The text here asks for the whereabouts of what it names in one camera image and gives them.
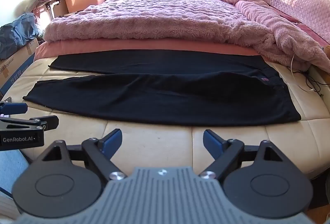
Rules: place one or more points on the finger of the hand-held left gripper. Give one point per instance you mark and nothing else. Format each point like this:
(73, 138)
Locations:
(47, 122)
(14, 107)

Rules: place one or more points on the black pants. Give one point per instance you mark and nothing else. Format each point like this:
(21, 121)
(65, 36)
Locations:
(165, 96)

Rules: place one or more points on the blue bag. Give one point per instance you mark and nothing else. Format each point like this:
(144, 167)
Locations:
(16, 33)

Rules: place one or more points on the cardboard box with blue band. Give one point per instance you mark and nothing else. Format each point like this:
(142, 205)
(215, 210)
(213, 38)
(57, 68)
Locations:
(15, 66)

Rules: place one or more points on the purple fluffy blanket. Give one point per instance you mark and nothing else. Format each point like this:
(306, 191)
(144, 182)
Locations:
(180, 13)

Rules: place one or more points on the pink quilted headboard cover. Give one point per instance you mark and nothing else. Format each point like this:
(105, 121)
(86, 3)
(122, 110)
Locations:
(296, 3)

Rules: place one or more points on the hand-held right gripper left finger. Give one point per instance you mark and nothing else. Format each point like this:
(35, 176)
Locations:
(113, 140)

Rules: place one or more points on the pink bed sheet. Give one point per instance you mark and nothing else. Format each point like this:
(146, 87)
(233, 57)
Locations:
(108, 46)

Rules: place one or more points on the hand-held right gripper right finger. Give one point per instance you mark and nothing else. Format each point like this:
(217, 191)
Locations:
(212, 142)

